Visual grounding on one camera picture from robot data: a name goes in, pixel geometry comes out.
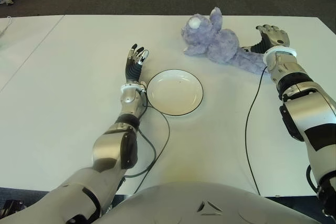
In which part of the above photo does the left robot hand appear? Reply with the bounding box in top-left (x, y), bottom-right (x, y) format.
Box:
top-left (125, 42), bottom-right (149, 85)

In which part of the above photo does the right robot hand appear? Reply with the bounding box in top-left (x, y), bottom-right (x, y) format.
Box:
top-left (240, 24), bottom-right (291, 55)

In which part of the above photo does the purple plush doll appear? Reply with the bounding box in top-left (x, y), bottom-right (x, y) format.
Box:
top-left (182, 6), bottom-right (269, 76)

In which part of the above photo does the white plate with black rim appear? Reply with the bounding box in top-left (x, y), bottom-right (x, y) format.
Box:
top-left (146, 69), bottom-right (204, 116)

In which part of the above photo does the grey robot torso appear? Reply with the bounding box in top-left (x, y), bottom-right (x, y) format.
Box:
top-left (94, 181), bottom-right (328, 224)

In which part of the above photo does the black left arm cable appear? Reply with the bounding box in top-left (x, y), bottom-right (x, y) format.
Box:
top-left (123, 89), bottom-right (171, 196)

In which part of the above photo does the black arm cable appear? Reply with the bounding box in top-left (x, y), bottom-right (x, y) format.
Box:
top-left (123, 89), bottom-right (171, 196)
top-left (245, 66), bottom-right (268, 196)

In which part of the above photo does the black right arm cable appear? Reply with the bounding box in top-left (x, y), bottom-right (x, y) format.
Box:
top-left (245, 66), bottom-right (268, 196)

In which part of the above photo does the thin white cable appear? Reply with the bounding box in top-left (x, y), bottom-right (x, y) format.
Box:
top-left (0, 16), bottom-right (14, 40)

